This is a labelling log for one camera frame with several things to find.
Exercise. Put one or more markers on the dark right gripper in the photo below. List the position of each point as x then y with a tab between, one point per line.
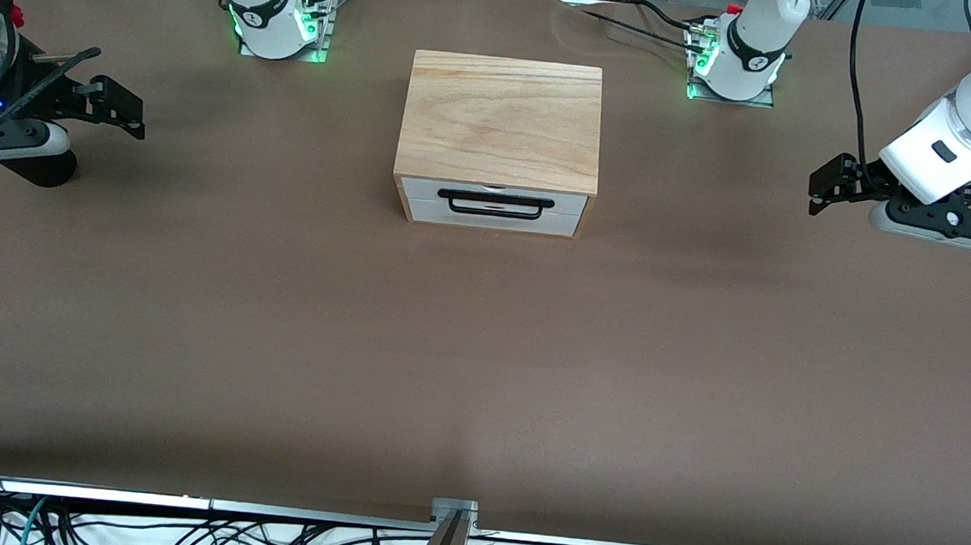
37	92

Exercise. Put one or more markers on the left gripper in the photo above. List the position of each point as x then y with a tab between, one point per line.
868	179

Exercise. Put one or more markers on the light wooden drawer cabinet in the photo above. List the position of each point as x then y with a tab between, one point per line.
500	120

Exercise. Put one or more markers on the black cylindrical vase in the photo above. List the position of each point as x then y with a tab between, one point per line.
52	169

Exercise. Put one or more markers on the brown table cover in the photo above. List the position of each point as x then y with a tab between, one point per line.
478	375

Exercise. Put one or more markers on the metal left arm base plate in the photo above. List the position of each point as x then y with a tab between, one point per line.
762	99

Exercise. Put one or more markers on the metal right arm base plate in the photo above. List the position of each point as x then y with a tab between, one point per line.
317	51

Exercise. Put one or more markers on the silver table edge rail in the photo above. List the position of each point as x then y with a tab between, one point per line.
179	502

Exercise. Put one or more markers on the aluminium profile bracket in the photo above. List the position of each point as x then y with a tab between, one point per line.
446	535

